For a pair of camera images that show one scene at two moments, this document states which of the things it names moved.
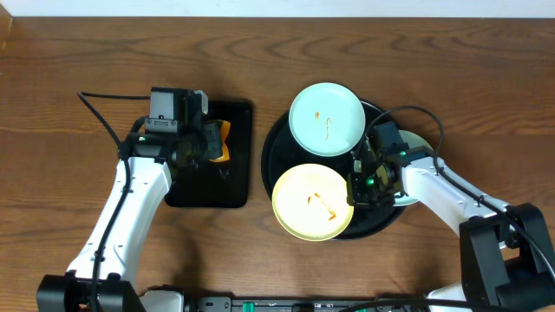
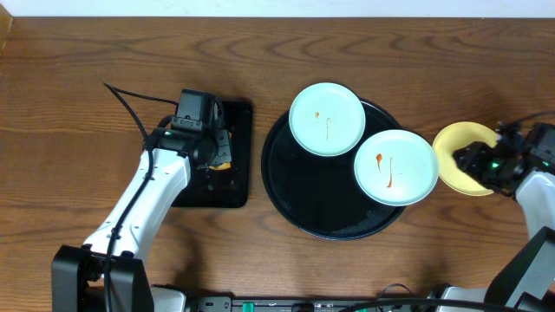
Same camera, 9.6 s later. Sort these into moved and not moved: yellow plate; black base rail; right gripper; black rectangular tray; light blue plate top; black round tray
Moved: right gripper; yellow plate
Not moved: black round tray; black base rail; black rectangular tray; light blue plate top
